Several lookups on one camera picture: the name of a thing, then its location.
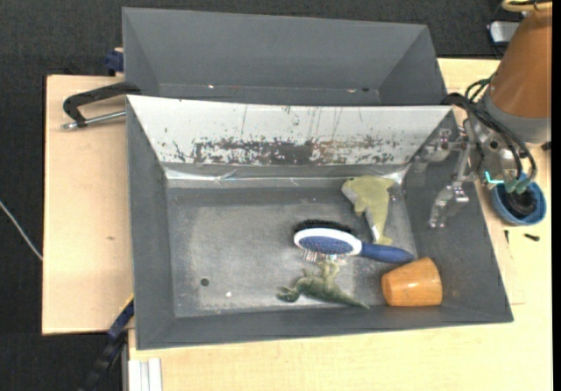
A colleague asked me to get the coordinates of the orange plastic cup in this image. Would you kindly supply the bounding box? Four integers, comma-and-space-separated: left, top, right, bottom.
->
380, 256, 444, 308

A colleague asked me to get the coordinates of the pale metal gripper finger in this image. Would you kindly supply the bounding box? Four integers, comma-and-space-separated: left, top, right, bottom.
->
428, 181, 471, 231
411, 127, 466, 174

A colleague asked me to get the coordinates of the grey metal bin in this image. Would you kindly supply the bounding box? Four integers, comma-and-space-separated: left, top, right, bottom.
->
121, 6, 515, 351

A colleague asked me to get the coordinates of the pale wood flat board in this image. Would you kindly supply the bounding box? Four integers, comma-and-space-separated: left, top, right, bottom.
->
41, 75, 135, 336

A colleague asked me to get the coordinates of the blue round cup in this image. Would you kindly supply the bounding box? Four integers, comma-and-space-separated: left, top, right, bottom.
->
490, 178, 548, 226

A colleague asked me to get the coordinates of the green toy dinosaur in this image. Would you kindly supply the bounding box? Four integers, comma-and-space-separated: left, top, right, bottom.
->
276, 261, 371, 310

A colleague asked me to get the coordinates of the blue and white brush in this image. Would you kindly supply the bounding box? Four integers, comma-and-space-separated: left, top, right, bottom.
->
292, 225, 416, 267

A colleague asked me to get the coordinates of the green plush dolphin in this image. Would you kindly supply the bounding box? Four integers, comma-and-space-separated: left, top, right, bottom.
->
341, 174, 398, 246

